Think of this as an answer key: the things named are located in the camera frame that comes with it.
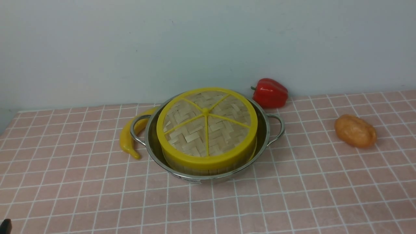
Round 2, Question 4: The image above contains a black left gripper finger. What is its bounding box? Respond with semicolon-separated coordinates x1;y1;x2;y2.
0;219;12;234

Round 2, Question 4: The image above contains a yellow bamboo steamer basket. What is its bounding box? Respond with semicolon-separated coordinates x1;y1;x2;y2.
161;136;257;176

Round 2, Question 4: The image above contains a yellow bamboo steamer lid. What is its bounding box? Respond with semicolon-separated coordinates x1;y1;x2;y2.
156;87;258;149

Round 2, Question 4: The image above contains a pink checkered tablecloth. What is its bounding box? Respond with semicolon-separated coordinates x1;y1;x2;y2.
0;91;416;234

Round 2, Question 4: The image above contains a red bell pepper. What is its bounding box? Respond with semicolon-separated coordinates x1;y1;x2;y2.
251;78;289;109

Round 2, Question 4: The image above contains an orange potato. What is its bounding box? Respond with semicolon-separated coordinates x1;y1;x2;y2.
334;114;378;148

